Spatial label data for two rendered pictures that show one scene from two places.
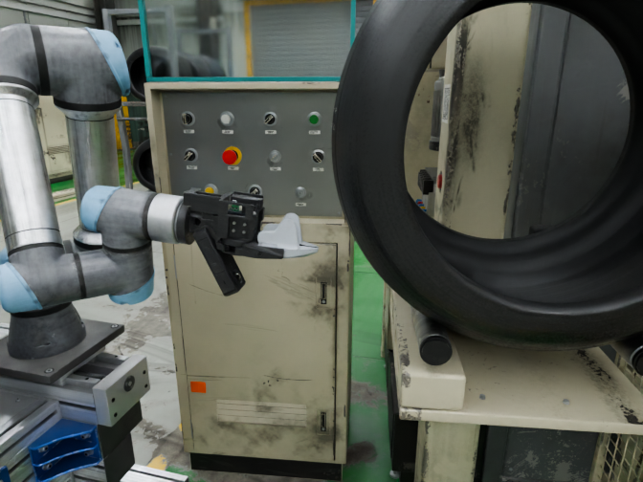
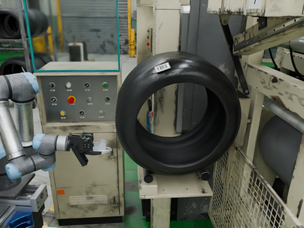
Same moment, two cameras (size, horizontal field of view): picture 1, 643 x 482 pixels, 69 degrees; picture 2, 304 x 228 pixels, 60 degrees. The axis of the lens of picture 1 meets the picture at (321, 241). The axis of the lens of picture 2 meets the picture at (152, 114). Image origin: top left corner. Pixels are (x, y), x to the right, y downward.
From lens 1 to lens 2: 0.63 m
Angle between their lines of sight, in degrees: 11
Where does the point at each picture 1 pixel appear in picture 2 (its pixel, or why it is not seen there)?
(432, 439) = (154, 202)
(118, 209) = (46, 143)
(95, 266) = (38, 161)
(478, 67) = not seen: hidden behind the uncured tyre
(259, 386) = (87, 189)
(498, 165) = (170, 111)
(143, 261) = (53, 157)
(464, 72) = not seen: hidden behind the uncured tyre
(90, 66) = (26, 88)
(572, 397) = (189, 187)
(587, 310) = (187, 165)
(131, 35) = not seen: outside the picture
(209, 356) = (65, 179)
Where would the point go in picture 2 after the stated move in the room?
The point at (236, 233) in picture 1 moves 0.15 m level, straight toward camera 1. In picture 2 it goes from (86, 147) to (91, 163)
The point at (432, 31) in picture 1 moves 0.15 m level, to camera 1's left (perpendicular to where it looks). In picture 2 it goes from (140, 100) to (103, 102)
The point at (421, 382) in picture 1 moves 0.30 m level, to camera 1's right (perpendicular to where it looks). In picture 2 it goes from (144, 187) to (203, 182)
